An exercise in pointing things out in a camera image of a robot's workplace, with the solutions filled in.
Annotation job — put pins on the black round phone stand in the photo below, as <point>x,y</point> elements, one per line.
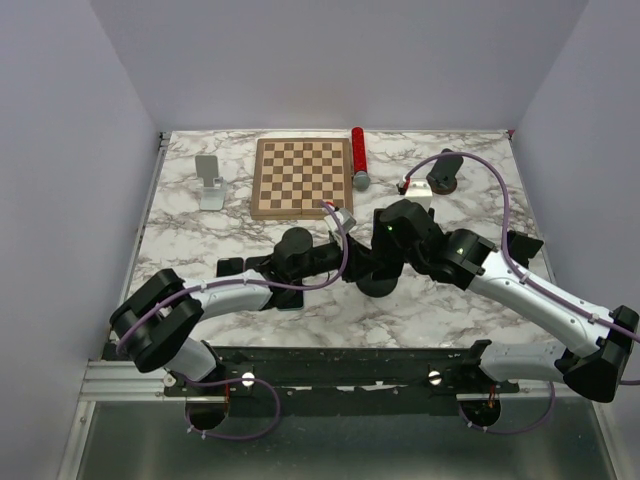
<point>376,288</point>

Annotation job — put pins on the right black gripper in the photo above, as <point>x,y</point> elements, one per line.
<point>378,228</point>

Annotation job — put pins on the left aluminium extrusion rail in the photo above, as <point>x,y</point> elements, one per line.
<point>118,381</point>

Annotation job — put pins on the black front mounting rail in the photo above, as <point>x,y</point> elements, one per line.
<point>346,381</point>

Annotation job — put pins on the grey metal phone stand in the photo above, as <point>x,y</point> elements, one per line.
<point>214,186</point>

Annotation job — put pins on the purple-cased black phone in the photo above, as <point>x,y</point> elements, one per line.
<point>230,266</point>

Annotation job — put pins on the brown round phone stand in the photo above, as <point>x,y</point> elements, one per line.
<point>442,178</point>

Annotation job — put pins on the wooden chessboard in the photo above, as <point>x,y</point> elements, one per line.
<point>293,177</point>

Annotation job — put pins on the black folding phone stand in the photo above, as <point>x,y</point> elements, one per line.
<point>518,248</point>

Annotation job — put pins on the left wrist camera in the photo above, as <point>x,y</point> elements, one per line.
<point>339,221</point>

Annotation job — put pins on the teal-backed phone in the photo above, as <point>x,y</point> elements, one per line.
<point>287,299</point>

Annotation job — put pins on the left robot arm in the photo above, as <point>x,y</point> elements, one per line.
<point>154,325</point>

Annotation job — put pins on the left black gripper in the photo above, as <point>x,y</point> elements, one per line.
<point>359,264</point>

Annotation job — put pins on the red handled microphone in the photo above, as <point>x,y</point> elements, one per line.
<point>361,180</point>

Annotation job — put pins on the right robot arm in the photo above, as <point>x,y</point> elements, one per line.
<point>591,345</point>

